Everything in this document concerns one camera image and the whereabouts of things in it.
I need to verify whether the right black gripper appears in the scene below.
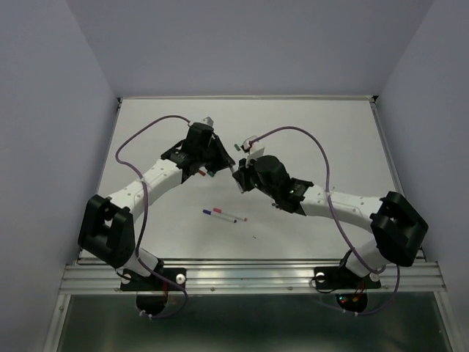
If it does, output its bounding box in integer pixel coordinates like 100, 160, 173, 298
232, 155, 278, 200

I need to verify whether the grey capped marker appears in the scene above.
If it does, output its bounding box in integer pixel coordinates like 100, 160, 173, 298
229, 166, 244, 194

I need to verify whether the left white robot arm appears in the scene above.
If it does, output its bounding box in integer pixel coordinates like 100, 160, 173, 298
78, 122, 235, 289

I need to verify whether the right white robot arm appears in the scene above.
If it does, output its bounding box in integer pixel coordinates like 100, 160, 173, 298
233, 155, 429, 286

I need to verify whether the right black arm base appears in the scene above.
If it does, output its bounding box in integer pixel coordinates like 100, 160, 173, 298
309, 266, 381, 314

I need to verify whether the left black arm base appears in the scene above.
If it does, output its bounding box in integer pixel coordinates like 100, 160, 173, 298
117, 267, 188, 320

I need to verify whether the pink capped marker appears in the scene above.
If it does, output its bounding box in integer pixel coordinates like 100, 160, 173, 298
213, 208, 248, 221

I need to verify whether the purple capped marker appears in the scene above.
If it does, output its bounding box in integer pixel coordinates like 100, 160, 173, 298
202, 209, 237, 223

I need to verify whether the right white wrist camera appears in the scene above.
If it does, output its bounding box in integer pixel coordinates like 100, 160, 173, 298
241, 136, 265, 167

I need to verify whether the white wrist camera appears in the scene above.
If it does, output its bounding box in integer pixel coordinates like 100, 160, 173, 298
241, 136, 265, 167
200, 117, 214, 128

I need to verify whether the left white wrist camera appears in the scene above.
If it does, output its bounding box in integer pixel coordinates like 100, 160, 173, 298
200, 117, 214, 128

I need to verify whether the aluminium front rail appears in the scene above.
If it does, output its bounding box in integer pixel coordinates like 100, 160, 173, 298
59, 259, 446, 296

